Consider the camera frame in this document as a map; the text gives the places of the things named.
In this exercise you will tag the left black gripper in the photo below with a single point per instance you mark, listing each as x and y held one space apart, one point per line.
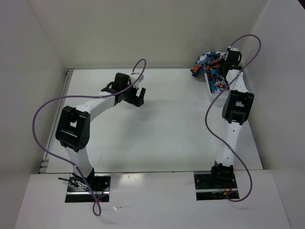
135 100

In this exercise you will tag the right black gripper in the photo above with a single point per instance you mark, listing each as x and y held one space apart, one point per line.
223 60

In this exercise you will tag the colourful patterned shorts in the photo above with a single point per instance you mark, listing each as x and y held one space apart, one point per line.
210 64

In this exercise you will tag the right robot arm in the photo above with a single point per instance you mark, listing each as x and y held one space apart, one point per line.
235 113

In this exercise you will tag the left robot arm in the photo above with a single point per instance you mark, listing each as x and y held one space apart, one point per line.
73 130

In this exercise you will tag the white plastic basket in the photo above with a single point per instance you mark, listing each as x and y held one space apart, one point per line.
213 95

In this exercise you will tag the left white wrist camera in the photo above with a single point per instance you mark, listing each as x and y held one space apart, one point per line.
136 79

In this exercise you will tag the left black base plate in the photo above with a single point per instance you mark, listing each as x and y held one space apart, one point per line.
77 191

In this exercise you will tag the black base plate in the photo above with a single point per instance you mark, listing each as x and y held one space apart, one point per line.
207 189
77 191

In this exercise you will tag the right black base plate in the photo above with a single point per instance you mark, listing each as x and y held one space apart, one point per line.
207 189

